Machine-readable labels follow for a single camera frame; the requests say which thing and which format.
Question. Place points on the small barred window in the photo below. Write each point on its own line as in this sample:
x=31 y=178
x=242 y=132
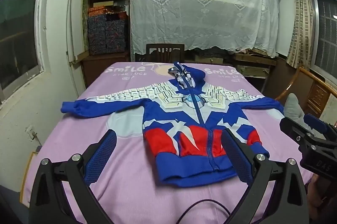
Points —
x=326 y=29

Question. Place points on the yellow open floor box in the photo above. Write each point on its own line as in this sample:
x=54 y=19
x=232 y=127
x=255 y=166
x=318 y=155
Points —
x=26 y=182

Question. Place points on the green patterned board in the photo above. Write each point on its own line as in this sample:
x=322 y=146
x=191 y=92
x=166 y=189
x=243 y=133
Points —
x=85 y=19

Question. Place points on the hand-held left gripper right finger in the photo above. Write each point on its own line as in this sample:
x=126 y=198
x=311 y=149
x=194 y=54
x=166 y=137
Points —
x=237 y=158

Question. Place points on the blue red hooded jacket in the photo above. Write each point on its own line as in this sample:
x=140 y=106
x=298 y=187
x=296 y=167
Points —
x=163 y=118

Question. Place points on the brown wooden shelf cabinet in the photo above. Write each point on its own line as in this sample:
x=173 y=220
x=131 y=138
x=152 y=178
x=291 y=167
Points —
x=105 y=66

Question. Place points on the stacked wooden pallets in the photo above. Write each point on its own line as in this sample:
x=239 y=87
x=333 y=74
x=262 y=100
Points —
x=250 y=61

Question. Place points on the white lace cloth cover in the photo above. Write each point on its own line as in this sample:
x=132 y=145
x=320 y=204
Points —
x=197 y=16

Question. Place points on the white wall outlet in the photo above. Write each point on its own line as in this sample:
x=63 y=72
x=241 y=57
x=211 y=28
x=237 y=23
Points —
x=30 y=132

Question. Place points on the dark wooden chair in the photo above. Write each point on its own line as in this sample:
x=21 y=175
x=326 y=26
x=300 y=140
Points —
x=164 y=53

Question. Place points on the beige patterned curtain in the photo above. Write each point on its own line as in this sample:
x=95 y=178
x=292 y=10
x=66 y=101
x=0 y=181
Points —
x=301 y=24

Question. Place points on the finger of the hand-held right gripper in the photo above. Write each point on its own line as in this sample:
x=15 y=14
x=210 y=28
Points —
x=292 y=125
x=316 y=122

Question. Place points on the grey cushion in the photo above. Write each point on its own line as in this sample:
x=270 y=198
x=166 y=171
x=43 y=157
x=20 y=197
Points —
x=293 y=108

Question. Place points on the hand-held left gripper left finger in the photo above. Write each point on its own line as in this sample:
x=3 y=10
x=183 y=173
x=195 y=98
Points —
x=101 y=158

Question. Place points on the pink printed blanket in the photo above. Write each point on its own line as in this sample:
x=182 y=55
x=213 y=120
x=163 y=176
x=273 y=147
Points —
x=126 y=161

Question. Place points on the large sliding window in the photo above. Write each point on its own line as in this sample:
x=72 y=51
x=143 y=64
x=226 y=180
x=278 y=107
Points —
x=18 y=29

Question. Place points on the orange patterned boxes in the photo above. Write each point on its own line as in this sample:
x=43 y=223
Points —
x=98 y=11

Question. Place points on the white leaning boards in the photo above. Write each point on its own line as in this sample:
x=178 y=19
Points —
x=76 y=26

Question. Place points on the light wooden armchair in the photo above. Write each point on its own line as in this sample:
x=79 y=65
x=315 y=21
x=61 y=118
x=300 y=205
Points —
x=318 y=92

